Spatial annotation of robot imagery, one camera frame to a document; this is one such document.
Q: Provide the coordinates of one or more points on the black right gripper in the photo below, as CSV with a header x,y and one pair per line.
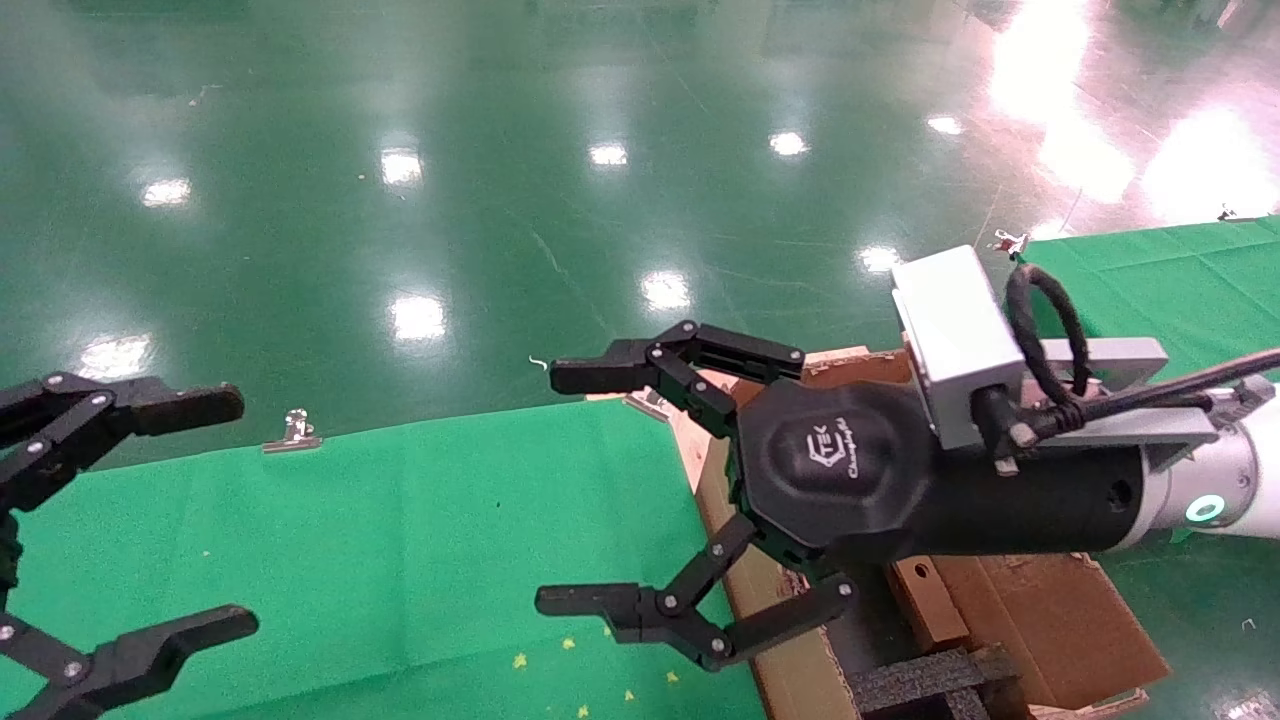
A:
x,y
840,470

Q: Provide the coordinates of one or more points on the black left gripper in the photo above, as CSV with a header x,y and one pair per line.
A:
x,y
8,560

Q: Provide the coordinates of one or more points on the small brown cardboard box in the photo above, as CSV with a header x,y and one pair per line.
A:
x,y
920,600

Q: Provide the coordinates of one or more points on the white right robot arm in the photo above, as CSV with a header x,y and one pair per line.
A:
x,y
1250,480

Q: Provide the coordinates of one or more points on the large open cardboard carton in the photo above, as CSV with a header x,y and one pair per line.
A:
x,y
1040,620

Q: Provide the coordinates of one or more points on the silver metal binder clip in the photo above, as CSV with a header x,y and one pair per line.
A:
x,y
645,405
295,435
1226,213
1010,243

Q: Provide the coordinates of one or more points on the large green table cloth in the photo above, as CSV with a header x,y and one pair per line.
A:
x,y
350,530

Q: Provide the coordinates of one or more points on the black foam strip insert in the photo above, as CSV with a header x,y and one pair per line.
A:
x,y
920,680

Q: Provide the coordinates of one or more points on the green cloth with hanging corner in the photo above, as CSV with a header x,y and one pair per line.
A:
x,y
1150,280

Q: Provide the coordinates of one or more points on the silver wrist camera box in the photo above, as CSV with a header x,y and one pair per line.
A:
x,y
955,335

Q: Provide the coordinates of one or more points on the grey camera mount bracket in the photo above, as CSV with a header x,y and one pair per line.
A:
x,y
1130,425

